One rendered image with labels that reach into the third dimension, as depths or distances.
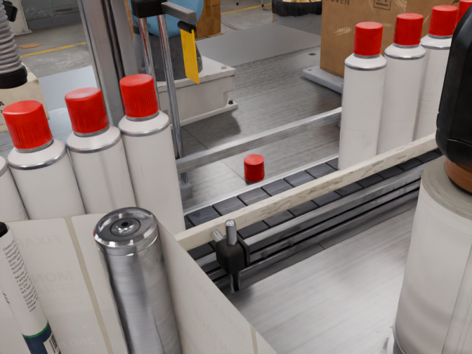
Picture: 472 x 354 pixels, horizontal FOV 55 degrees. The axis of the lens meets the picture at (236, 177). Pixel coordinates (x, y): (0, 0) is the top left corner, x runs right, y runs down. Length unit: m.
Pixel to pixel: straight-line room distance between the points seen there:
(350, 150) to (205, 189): 0.24
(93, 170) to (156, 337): 0.19
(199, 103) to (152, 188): 0.49
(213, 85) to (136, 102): 0.52
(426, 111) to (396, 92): 0.08
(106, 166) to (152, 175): 0.05
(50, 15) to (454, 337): 5.92
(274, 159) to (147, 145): 0.38
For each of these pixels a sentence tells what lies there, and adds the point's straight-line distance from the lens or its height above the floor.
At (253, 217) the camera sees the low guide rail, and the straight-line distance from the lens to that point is 0.54.
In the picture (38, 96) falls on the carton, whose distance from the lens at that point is 0.87.
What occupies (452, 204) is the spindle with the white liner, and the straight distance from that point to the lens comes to 0.31.
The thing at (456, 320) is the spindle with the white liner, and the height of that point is 0.98.
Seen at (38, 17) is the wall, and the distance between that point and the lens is 6.07.
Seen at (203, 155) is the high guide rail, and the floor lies 0.96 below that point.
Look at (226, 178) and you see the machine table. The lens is 0.76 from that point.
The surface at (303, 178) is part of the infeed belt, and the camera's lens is 0.66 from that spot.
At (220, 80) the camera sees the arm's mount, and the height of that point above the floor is 0.90.
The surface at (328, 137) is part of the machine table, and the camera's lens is 0.88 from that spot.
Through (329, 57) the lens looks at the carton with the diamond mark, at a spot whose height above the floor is 0.89.
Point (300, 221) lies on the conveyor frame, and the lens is 0.58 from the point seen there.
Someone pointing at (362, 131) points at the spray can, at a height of 0.95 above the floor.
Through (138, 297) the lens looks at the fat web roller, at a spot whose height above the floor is 1.02.
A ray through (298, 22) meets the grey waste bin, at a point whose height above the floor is 0.49.
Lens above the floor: 1.23
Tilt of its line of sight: 32 degrees down
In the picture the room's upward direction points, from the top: 4 degrees counter-clockwise
